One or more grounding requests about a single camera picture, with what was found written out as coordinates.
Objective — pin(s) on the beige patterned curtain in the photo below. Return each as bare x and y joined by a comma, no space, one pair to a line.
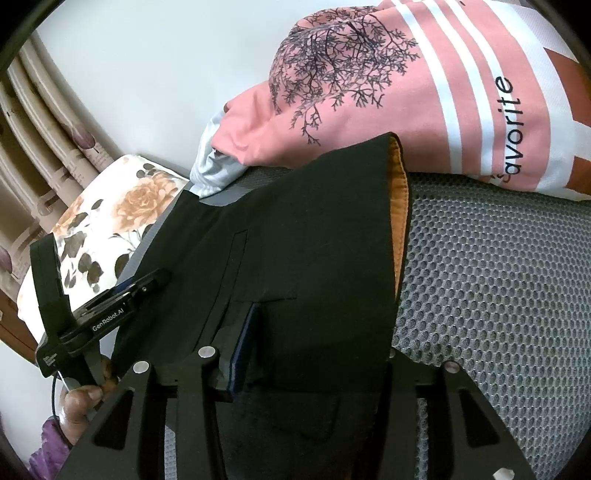
46,138

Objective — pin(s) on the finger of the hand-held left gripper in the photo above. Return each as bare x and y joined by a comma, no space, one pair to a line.
152,281

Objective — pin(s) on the plain white cloth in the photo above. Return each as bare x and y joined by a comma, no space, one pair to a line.
212,170

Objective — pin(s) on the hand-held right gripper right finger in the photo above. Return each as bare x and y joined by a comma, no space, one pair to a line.
401,383

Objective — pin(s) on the white floral pillow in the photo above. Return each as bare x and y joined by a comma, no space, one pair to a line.
124,198

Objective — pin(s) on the black pants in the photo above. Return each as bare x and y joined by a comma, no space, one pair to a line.
300,254

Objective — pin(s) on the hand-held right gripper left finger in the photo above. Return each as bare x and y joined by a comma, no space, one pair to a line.
240,350

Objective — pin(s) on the brown wooden bed frame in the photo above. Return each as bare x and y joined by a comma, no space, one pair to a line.
14,323

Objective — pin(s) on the person's left hand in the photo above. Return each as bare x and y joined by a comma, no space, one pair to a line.
81,406

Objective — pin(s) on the pink striped tree-print cloth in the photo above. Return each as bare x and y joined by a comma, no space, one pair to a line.
415,115

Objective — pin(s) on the person's left forearm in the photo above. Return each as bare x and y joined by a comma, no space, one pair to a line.
51,443

